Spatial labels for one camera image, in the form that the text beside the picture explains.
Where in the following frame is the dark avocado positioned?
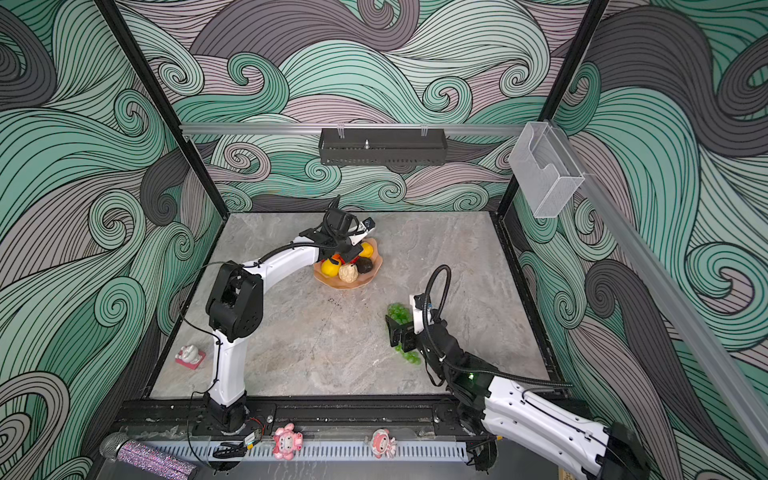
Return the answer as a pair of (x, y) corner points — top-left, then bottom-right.
(355, 256), (374, 275)

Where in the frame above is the aluminium rail right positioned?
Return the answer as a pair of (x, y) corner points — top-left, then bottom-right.
(551, 124), (767, 459)

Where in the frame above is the black wall tray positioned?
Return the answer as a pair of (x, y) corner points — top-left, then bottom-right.
(318, 127), (448, 167)

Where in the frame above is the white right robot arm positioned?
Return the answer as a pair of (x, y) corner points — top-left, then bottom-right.
(385, 315), (650, 479)

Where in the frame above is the clear acrylic wall box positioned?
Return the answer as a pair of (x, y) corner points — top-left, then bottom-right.
(508, 122), (584, 219)

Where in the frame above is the cream fake garlic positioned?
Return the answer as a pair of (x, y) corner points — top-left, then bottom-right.
(338, 263), (359, 284)

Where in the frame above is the pink scalloped fruit bowl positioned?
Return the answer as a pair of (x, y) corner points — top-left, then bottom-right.
(313, 239), (383, 290)

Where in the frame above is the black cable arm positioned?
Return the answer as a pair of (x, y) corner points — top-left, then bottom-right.
(176, 194), (361, 469)
(422, 264), (574, 390)

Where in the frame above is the yellow pear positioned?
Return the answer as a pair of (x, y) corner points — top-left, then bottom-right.
(359, 242), (375, 258)

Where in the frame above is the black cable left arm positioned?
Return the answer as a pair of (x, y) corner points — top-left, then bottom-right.
(176, 194), (361, 469)

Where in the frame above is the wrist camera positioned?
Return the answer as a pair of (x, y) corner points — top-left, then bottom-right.
(409, 293), (432, 334)
(346, 214), (376, 237)

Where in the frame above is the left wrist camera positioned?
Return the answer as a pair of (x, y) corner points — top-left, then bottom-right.
(346, 214), (376, 237)

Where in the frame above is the white slotted cable duct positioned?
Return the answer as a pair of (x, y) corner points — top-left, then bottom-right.
(146, 440), (469, 463)

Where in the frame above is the glitter purple cylinder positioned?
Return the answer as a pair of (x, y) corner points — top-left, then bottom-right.
(99, 432), (198, 480)

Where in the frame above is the black corner frame post left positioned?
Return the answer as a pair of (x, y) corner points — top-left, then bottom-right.
(95, 0), (229, 221)

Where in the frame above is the green grape bunch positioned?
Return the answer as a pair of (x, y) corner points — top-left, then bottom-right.
(385, 303), (422, 365)

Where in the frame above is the black corner frame post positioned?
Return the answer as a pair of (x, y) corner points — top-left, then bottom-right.
(95, 0), (229, 221)
(497, 1), (608, 219)

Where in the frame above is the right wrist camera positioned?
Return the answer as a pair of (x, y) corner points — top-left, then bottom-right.
(409, 293), (432, 334)

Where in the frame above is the pink cat toy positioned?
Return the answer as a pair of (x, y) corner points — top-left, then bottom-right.
(273, 423), (303, 461)

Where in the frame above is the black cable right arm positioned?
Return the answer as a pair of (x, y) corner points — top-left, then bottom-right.
(422, 264), (574, 390)

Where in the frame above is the black corner frame post right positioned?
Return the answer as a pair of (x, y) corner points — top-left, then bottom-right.
(497, 1), (608, 219)

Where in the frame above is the yellow lemon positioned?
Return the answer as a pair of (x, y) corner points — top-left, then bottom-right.
(320, 258), (342, 278)

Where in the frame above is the pink haired doll toy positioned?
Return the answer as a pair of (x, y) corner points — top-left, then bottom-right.
(369, 428), (398, 459)

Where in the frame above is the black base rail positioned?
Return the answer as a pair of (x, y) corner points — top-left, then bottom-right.
(111, 394), (489, 441)

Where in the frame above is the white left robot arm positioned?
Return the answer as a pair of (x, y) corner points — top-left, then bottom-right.
(203, 229), (370, 435)

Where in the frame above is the aluminium rail back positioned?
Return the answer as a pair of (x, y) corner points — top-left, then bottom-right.
(179, 122), (524, 137)

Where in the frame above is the aluminium rail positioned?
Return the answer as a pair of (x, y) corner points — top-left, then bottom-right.
(551, 124), (767, 459)
(179, 122), (524, 137)

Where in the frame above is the white figurine on pink base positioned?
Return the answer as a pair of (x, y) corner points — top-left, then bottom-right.
(174, 345), (206, 370)

